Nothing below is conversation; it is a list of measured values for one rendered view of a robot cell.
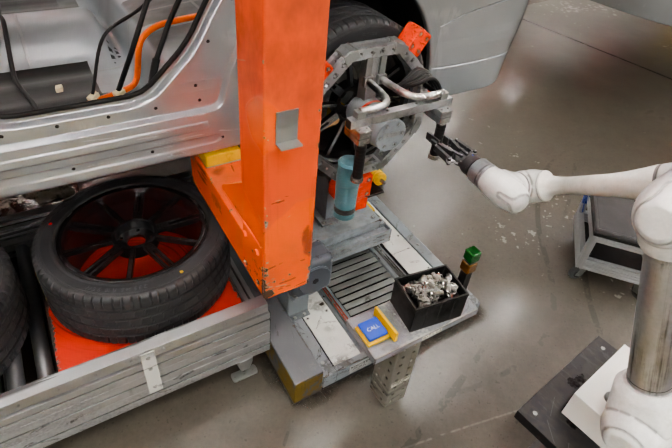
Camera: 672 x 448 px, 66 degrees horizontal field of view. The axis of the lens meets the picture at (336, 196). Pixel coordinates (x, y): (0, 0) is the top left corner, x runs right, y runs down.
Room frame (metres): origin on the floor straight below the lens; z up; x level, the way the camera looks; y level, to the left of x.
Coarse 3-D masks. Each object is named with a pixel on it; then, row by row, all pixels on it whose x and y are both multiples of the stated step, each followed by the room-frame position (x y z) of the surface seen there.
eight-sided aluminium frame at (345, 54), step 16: (352, 48) 1.64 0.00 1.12; (368, 48) 1.66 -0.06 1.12; (384, 48) 1.70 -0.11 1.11; (400, 48) 1.73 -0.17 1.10; (336, 64) 1.60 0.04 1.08; (416, 64) 1.79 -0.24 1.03; (336, 80) 1.59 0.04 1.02; (416, 128) 1.82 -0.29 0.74; (400, 144) 1.79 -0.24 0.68; (320, 160) 1.57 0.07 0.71; (368, 160) 1.77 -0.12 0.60; (384, 160) 1.74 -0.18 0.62
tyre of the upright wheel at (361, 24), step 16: (336, 0) 1.92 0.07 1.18; (352, 0) 1.97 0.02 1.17; (336, 16) 1.78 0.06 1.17; (352, 16) 1.79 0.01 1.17; (368, 16) 1.79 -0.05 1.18; (384, 16) 1.88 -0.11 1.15; (336, 32) 1.69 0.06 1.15; (352, 32) 1.72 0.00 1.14; (368, 32) 1.76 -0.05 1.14; (384, 32) 1.80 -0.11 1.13; (400, 32) 1.84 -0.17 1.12; (336, 48) 1.69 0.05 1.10
